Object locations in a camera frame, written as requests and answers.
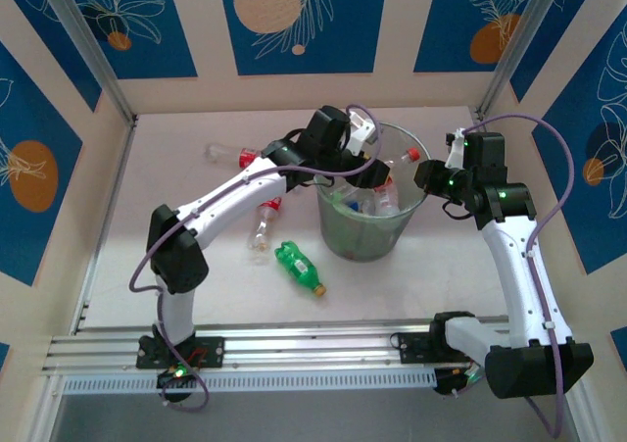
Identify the aluminium frame post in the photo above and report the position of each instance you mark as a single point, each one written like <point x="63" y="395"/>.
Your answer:
<point x="88" y="45"/>
<point x="521" y="45"/>

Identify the green plastic bin liner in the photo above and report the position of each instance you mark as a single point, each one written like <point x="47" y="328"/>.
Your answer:
<point x="338" y="199"/>

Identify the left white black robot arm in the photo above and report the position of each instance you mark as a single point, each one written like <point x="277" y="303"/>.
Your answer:
<point x="230" y="197"/>

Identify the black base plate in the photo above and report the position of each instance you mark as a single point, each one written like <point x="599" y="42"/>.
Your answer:
<point x="414" y="348"/>
<point x="210" y="351"/>

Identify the green bottle orange cap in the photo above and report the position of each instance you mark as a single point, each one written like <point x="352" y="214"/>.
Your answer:
<point x="296" y="265"/>

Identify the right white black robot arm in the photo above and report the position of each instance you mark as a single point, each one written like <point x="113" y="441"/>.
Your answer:
<point x="519" y="275"/>

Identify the aluminium mounting rail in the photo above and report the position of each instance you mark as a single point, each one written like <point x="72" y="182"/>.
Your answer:
<point x="303" y="349"/>

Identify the left black electronics module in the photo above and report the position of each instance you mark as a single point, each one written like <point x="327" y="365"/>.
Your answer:
<point x="176" y="376"/>

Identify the clear cola bottle red label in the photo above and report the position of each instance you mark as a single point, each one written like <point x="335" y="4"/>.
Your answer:
<point x="262" y="226"/>
<point x="247" y="157"/>

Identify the black electronics module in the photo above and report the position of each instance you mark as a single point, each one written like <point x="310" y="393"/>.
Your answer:
<point x="176" y="376"/>
<point x="450" y="380"/>

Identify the right black electronics module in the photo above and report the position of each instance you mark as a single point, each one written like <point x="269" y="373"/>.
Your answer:
<point x="450" y="380"/>

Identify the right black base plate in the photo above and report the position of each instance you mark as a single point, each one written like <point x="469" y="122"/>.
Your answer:
<point x="414" y="348"/>

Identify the translucent green waste bin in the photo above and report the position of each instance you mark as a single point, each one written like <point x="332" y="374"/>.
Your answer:
<point x="362" y="238"/>

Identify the aluminium table side rail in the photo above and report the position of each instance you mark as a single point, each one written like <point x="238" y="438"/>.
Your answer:
<point x="481" y="117"/>
<point x="121" y="167"/>

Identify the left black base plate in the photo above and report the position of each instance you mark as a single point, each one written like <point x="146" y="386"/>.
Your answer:
<point x="210" y="351"/>

